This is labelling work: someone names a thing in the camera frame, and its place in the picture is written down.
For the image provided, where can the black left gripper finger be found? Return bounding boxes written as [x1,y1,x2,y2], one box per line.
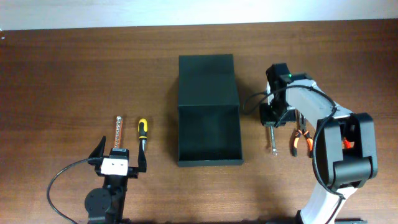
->
[88,136,106,159]
[137,148,147,172]

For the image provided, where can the orange black pliers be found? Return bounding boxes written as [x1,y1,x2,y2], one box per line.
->
[290,114,314,158]

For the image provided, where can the silver wrench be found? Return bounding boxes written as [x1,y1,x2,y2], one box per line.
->
[270,126,278,156]

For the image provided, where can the red side cutters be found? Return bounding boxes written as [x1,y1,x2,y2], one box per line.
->
[343,138,353,149]

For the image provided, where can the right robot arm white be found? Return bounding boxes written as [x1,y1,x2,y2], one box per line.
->
[260,63,378,223]

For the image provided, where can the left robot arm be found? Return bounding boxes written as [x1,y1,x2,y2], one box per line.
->
[85,136,147,223]

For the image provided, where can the yellow black screwdriver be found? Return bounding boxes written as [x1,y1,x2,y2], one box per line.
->
[138,118,148,151]

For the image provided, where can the black open box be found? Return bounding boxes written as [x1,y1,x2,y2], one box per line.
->
[178,54,244,167]

